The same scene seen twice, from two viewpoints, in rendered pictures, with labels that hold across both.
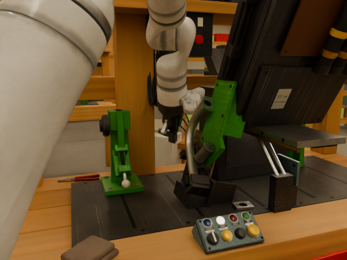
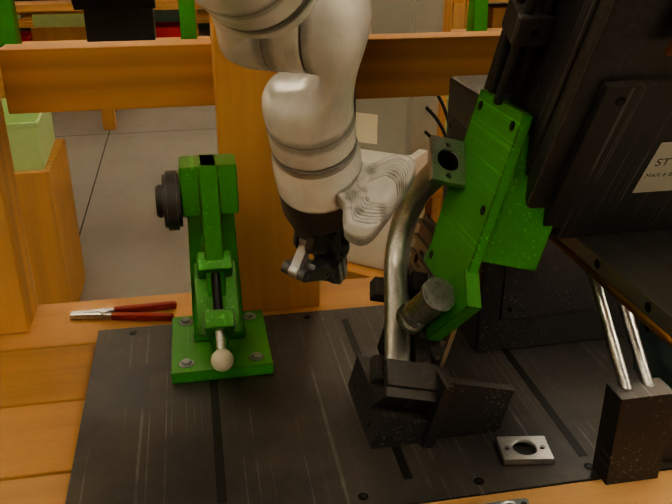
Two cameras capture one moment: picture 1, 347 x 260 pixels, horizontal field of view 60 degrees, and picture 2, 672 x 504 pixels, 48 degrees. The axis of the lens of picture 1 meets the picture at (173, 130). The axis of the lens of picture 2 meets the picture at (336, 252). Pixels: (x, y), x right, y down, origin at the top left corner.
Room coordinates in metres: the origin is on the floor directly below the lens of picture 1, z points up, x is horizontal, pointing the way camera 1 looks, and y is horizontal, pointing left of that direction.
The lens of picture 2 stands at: (0.14, -0.10, 1.45)
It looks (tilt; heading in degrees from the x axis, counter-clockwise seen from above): 24 degrees down; 8
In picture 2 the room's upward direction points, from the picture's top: straight up
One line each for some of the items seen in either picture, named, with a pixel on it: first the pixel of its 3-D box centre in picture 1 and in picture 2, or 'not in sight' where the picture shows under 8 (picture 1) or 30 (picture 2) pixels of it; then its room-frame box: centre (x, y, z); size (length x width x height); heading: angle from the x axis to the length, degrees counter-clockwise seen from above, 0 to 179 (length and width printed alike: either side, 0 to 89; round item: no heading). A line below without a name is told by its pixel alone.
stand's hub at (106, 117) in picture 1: (104, 125); (168, 200); (0.99, 0.23, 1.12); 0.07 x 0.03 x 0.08; 19
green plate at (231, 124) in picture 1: (226, 113); (501, 194); (0.93, -0.17, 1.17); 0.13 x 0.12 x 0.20; 109
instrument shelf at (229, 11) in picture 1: (206, 13); not in sight; (1.25, -0.13, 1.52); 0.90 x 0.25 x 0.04; 109
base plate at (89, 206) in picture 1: (233, 188); (517, 376); (1.01, -0.22, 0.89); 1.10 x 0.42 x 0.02; 109
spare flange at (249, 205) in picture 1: (242, 205); (524, 450); (0.84, -0.21, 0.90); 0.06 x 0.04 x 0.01; 100
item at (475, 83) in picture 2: (242, 129); (563, 206); (1.17, -0.27, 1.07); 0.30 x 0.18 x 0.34; 109
